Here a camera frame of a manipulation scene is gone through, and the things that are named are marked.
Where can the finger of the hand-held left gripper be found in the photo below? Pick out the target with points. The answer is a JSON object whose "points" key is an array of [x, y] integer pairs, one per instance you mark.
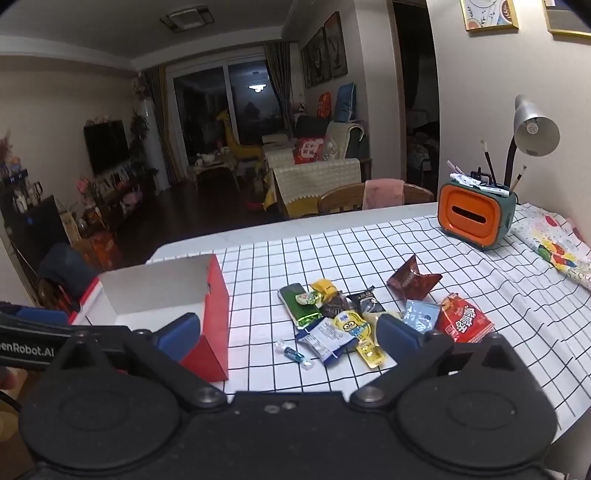
{"points": [[44, 317]]}

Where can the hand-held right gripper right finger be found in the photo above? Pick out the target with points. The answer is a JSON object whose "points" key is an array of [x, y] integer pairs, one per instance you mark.
{"points": [[397, 334]]}

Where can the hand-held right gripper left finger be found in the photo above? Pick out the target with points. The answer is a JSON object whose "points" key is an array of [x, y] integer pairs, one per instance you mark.
{"points": [[178, 331]]}

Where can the pale yellow snack packet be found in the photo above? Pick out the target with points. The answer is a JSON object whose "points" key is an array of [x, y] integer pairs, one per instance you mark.
{"points": [[375, 317]]}

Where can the light blue snack packet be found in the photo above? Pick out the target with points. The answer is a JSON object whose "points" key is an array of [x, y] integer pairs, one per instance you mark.
{"points": [[420, 316]]}

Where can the black snack packet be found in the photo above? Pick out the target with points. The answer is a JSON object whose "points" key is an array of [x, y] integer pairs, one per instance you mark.
{"points": [[367, 302]]}

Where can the yellow cartoon snack packet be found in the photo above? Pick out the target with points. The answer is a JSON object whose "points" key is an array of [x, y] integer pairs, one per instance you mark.
{"points": [[351, 325]]}

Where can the red and white cardboard box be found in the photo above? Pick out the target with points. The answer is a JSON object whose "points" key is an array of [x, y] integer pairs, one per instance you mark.
{"points": [[152, 286]]}

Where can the maroon foil snack packet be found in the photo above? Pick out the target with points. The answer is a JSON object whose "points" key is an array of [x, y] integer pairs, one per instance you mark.
{"points": [[411, 279]]}

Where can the red snack packet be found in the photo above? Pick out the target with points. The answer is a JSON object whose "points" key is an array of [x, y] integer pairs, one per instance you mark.
{"points": [[461, 321]]}

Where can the dark brown snack packet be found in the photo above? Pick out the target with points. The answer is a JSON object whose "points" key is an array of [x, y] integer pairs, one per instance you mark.
{"points": [[337, 305]]}

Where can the white and blue snack packet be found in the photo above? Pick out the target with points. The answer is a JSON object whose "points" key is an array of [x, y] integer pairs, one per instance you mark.
{"points": [[323, 341]]}

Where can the yellow candy packet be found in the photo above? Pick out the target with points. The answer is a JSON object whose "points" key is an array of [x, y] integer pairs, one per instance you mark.
{"points": [[323, 287]]}

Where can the small blue candy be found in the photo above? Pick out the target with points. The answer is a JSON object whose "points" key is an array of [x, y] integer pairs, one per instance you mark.
{"points": [[293, 354]]}

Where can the green bar snack packet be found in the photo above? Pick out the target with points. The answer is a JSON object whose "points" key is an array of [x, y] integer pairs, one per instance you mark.
{"points": [[292, 307]]}

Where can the dark blue garment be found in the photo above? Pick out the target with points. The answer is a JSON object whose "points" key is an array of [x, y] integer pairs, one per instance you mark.
{"points": [[64, 272]]}

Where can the black cabinet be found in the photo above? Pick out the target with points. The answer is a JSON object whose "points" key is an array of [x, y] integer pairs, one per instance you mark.
{"points": [[32, 230]]}

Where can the stack of orange cartons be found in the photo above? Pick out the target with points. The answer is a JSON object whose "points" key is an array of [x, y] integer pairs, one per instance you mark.
{"points": [[99, 249]]}

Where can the brown paper bag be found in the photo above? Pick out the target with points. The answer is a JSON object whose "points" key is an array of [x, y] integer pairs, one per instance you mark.
{"points": [[70, 226]]}

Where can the orange and green pen holder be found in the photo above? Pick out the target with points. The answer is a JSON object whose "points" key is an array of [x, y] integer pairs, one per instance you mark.
{"points": [[466, 217]]}

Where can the low television cabinet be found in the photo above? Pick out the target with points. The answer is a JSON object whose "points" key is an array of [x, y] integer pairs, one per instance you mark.
{"points": [[120, 198]]}

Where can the pink towel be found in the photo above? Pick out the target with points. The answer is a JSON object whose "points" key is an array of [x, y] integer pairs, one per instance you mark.
{"points": [[383, 194]]}

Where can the wooden chair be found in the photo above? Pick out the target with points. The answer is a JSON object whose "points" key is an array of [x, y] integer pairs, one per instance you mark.
{"points": [[341, 198]]}

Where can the red floor object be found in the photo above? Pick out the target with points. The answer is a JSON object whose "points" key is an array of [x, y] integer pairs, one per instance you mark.
{"points": [[255, 206]]}

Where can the coffee table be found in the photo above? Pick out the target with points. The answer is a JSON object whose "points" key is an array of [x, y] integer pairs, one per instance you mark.
{"points": [[212, 168]]}

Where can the cream and yellow armchair cover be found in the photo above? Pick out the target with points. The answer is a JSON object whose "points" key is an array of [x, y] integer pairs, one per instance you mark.
{"points": [[314, 180]]}

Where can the black television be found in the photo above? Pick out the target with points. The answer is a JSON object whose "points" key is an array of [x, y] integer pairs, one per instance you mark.
{"points": [[106, 147]]}

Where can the colourful printed cloth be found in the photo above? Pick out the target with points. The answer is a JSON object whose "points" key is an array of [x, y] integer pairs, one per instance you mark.
{"points": [[554, 244]]}

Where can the green potted plant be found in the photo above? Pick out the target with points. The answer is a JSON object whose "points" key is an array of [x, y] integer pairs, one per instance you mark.
{"points": [[138, 143]]}

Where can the white standing air conditioner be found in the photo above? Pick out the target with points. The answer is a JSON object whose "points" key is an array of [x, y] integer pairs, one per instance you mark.
{"points": [[154, 138]]}

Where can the yellow giraffe toy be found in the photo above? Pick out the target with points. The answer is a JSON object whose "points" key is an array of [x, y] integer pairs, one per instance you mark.
{"points": [[235, 145]]}

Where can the red printed cushion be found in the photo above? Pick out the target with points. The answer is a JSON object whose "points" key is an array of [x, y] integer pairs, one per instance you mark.
{"points": [[310, 150]]}

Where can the patterned window curtain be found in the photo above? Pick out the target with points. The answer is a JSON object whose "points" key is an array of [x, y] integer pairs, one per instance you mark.
{"points": [[279, 87], [164, 124]]}

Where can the blue pillow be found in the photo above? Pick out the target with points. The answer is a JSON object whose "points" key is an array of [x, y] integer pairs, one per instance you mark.
{"points": [[346, 101]]}

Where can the red printed bag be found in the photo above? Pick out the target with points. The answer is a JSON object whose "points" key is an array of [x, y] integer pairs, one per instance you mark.
{"points": [[324, 105]]}

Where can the silver desk lamp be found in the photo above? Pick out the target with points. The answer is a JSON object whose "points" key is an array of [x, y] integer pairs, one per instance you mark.
{"points": [[535, 129]]}

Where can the ceiling light fixture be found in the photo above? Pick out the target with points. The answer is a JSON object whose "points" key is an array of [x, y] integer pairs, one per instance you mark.
{"points": [[187, 17]]}

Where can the gold framed colourful picture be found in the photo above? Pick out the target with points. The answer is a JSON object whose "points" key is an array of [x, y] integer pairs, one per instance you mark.
{"points": [[489, 14]]}

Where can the gold framed grey picture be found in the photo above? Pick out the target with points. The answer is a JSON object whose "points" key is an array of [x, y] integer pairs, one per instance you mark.
{"points": [[570, 18]]}

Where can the dark framed wall picture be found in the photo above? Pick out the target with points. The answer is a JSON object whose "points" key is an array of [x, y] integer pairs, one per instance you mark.
{"points": [[318, 57], [306, 67], [335, 46]]}

